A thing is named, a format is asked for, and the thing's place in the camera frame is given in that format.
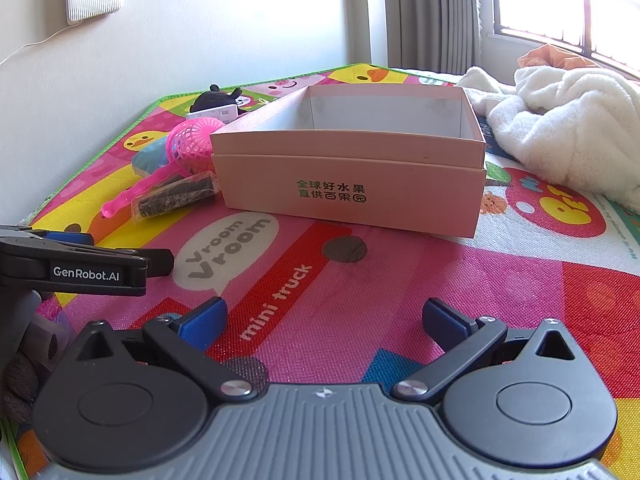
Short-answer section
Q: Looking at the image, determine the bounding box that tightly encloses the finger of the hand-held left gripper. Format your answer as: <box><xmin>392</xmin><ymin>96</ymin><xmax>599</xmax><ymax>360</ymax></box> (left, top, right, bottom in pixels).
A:
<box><xmin>90</xmin><ymin>246</ymin><xmax>175</xmax><ymax>279</ymax></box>
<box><xmin>0</xmin><ymin>227</ymin><xmax>96</xmax><ymax>250</ymax></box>

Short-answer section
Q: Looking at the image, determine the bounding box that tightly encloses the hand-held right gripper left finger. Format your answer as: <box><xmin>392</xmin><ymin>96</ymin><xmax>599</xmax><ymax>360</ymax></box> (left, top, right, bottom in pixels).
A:
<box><xmin>75</xmin><ymin>296</ymin><xmax>253</xmax><ymax>402</ymax></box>

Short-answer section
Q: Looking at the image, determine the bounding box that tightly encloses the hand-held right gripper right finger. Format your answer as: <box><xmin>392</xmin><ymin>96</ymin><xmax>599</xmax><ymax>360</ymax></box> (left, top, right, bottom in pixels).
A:
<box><xmin>392</xmin><ymin>298</ymin><xmax>576</xmax><ymax>403</ymax></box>

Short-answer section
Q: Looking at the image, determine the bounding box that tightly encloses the black roll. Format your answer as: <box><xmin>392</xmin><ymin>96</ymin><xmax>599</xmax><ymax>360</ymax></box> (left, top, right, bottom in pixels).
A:
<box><xmin>131</xmin><ymin>170</ymin><xmax>221</xmax><ymax>221</ymax></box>

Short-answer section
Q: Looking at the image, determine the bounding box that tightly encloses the blue toy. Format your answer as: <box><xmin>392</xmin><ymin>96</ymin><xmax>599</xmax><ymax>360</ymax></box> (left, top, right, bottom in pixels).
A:
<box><xmin>132</xmin><ymin>146</ymin><xmax>173</xmax><ymax>173</ymax></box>

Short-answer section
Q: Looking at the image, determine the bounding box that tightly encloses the pink plastic mesh scoop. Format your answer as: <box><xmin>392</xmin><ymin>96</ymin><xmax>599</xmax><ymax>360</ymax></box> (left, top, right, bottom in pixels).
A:
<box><xmin>101</xmin><ymin>119</ymin><xmax>223</xmax><ymax>220</ymax></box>

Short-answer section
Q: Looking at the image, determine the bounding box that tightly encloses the pink cardboard box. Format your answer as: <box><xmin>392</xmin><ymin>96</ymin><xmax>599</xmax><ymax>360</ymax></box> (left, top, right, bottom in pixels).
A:
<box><xmin>209</xmin><ymin>84</ymin><xmax>488</xmax><ymax>238</ymax></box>

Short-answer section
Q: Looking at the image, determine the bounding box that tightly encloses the small white box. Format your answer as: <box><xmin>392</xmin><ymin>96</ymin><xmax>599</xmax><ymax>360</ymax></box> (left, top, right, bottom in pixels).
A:
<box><xmin>187</xmin><ymin>105</ymin><xmax>240</xmax><ymax>125</ymax></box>

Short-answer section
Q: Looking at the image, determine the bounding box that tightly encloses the black plush toy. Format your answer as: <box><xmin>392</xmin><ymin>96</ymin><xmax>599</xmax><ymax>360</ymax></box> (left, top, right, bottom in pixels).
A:
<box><xmin>190</xmin><ymin>84</ymin><xmax>251</xmax><ymax>116</ymax></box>

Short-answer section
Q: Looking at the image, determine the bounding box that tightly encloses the colourful cartoon play mat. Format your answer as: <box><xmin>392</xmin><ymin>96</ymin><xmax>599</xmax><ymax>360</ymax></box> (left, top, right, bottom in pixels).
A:
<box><xmin>0</xmin><ymin>62</ymin><xmax>640</xmax><ymax>480</ymax></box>

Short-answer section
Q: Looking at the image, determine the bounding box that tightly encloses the quilted bed sheet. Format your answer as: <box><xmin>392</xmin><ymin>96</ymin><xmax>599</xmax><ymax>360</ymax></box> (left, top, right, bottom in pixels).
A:
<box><xmin>390</xmin><ymin>67</ymin><xmax>640</xmax><ymax>276</ymax></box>

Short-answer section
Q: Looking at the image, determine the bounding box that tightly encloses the white fluffy blanket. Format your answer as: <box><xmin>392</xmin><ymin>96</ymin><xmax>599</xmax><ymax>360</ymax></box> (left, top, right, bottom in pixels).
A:
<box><xmin>455</xmin><ymin>65</ymin><xmax>640</xmax><ymax>206</ymax></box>

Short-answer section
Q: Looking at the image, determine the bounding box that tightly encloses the orange cloth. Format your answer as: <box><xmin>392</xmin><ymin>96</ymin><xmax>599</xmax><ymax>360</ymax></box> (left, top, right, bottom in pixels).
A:
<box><xmin>517</xmin><ymin>44</ymin><xmax>601</xmax><ymax>70</ymax></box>

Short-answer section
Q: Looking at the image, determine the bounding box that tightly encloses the grey curtain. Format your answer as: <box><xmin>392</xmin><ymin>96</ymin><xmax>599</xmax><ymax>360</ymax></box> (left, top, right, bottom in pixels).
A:
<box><xmin>382</xmin><ymin>0</ymin><xmax>496</xmax><ymax>73</ymax></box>

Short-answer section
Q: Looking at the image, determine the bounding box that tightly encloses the white cable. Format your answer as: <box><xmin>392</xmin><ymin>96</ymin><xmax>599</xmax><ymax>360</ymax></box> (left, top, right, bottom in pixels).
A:
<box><xmin>0</xmin><ymin>7</ymin><xmax>81</xmax><ymax>66</ymax></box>

